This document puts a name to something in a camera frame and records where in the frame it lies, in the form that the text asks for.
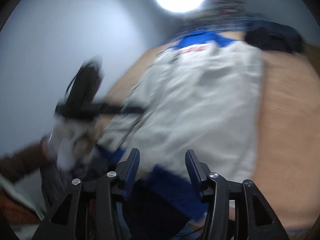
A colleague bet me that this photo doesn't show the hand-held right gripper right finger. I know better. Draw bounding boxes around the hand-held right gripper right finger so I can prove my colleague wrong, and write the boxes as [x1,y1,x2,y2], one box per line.
[185,149,290,240]

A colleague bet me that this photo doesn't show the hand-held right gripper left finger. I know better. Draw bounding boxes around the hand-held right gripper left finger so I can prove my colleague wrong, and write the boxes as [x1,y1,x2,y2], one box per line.
[31,148,140,240]

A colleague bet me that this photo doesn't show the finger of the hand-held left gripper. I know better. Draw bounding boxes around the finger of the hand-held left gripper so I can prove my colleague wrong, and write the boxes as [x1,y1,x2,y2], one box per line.
[95,102,148,115]

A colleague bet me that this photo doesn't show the beige and blue work jacket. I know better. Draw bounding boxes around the beige and blue work jacket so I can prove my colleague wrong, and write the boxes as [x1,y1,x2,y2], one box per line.
[95,29,265,220]

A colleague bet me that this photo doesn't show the dark blue clothes pile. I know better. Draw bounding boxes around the dark blue clothes pile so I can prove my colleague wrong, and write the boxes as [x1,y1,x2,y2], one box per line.
[244,21,305,54]

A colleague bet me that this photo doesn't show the person's left hand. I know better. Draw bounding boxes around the person's left hand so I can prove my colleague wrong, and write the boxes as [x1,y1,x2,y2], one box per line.
[46,120,100,170]

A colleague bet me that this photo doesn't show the folded floral quilt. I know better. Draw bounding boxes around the folded floral quilt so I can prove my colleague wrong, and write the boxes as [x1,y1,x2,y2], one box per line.
[210,0,250,18]

